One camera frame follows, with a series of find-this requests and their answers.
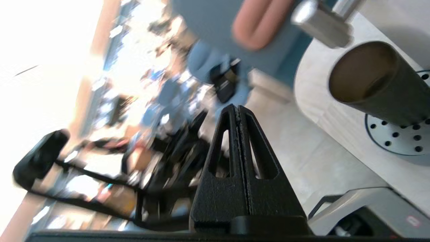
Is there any black plastic cup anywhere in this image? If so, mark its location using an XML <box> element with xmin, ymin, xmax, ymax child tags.
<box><xmin>329</xmin><ymin>41</ymin><xmax>430</xmax><ymax>127</ymax></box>

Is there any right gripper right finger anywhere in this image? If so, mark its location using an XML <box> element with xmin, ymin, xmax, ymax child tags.
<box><xmin>239</xmin><ymin>106</ymin><xmax>308</xmax><ymax>218</ymax></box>

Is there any metal dispenser tap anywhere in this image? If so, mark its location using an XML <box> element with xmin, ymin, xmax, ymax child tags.
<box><xmin>291</xmin><ymin>0</ymin><xmax>367</xmax><ymax>49</ymax></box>

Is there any large dark tea dispenser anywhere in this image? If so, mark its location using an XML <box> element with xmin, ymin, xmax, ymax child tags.
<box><xmin>356</xmin><ymin>0</ymin><xmax>430</xmax><ymax>74</ymax></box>

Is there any blue upholstered bench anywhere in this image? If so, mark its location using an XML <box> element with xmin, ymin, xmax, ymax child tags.
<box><xmin>171</xmin><ymin>0</ymin><xmax>314</xmax><ymax>88</ymax></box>

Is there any pink bolster cushion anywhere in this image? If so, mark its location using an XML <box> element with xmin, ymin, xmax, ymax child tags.
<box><xmin>232</xmin><ymin>0</ymin><xmax>297</xmax><ymax>51</ymax></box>

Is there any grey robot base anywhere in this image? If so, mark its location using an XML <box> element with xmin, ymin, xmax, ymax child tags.
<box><xmin>307</xmin><ymin>187</ymin><xmax>430</xmax><ymax>238</ymax></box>

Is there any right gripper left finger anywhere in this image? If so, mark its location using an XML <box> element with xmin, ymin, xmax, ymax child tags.
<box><xmin>190</xmin><ymin>104</ymin><xmax>248</xmax><ymax>233</ymax></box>

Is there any round blue perforated drip tray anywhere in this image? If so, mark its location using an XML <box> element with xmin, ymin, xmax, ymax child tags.
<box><xmin>364</xmin><ymin>70</ymin><xmax>430</xmax><ymax>165</ymax></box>

